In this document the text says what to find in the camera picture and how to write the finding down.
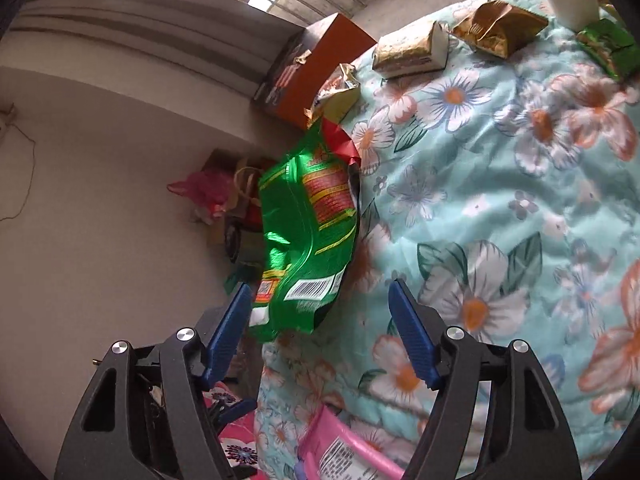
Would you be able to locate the pink printed cloth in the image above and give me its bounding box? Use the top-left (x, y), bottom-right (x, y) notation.
top-left (200, 385), bottom-right (258, 466)

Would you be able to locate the green foil packet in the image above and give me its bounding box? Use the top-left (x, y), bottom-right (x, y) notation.
top-left (576, 19), bottom-right (640, 82)

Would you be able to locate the gold and white packet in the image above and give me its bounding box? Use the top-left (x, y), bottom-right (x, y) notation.
top-left (372, 21), bottom-right (449, 79)

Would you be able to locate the beige curtain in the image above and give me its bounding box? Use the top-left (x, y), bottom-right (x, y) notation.
top-left (10, 0), bottom-right (311, 101)

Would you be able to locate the orange cardboard box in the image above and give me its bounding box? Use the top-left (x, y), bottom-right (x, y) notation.
top-left (251, 14), bottom-right (378, 126)

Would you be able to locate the floral blanket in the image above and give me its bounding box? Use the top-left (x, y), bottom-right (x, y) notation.
top-left (252, 0), bottom-right (640, 480)

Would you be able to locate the pink orange snack packet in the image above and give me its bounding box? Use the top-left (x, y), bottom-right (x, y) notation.
top-left (297, 405), bottom-right (406, 480)

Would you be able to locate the open yellow foil packet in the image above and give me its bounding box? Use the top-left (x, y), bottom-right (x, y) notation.
top-left (305, 62), bottom-right (360, 131)

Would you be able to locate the red gift bag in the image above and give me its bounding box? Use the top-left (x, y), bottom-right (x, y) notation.
top-left (240, 200), bottom-right (264, 232)

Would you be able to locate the green snack bag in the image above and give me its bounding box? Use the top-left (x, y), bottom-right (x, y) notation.
top-left (250, 117), bottom-right (362, 343)

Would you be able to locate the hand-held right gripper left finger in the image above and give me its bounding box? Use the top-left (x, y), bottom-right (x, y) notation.
top-left (55, 282), bottom-right (253, 480)

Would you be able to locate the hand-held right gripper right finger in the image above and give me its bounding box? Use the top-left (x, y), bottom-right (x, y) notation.
top-left (388, 280), bottom-right (583, 480)

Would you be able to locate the brown gold foil packet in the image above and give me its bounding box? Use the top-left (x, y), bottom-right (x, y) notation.
top-left (451, 1), bottom-right (549, 59)

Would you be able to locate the olive round tin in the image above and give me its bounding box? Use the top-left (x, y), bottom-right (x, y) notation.
top-left (225, 225), bottom-right (262, 266)

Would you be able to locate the thin wall cable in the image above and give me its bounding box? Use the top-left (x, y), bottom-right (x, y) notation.
top-left (0, 105), bottom-right (37, 222)

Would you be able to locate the pink plastic bag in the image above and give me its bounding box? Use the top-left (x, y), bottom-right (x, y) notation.
top-left (167, 170), bottom-right (236, 211)

